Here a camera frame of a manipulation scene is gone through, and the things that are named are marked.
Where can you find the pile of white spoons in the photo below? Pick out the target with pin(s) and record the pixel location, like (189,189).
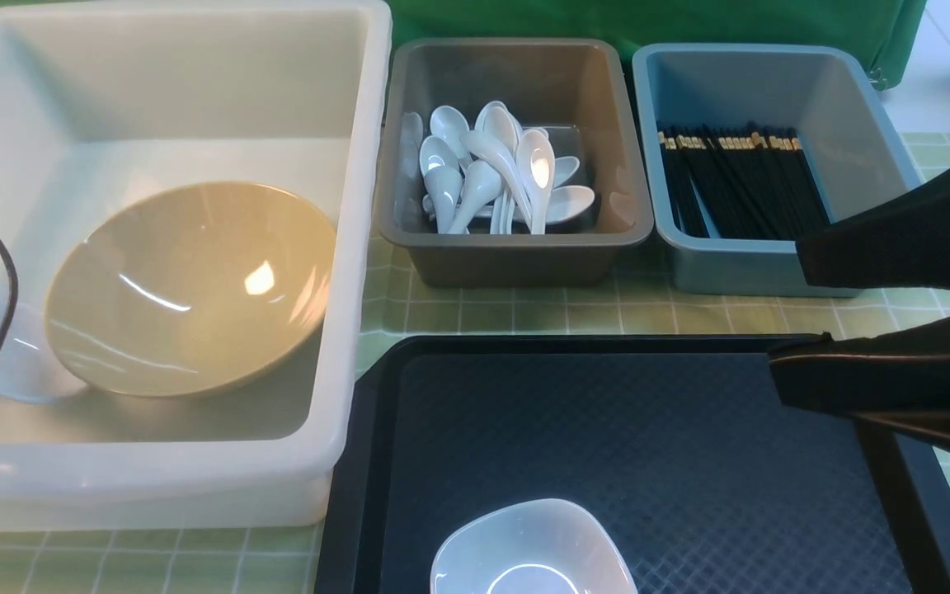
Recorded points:
(470,174)

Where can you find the tan noodle bowl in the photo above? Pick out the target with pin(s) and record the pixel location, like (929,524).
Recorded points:
(193,290)

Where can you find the white ceramic soup spoon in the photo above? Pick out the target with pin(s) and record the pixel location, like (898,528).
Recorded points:
(535,160)

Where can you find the bundle of black chopsticks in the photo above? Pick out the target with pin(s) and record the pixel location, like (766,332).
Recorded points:
(753,183)

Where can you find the white square dish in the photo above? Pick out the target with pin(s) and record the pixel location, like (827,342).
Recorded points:
(548,545)
(29,371)

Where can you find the large white plastic tub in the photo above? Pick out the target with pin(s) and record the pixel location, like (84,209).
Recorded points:
(106,103)

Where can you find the brown plastic bin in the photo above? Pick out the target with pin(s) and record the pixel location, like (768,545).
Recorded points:
(573,88)

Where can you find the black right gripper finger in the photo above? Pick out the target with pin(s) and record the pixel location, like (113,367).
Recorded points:
(900,380)
(905,242)

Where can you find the blue plastic bin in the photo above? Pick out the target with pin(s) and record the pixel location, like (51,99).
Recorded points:
(857,158)

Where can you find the black serving tray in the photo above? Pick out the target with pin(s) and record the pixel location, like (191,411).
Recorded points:
(678,445)

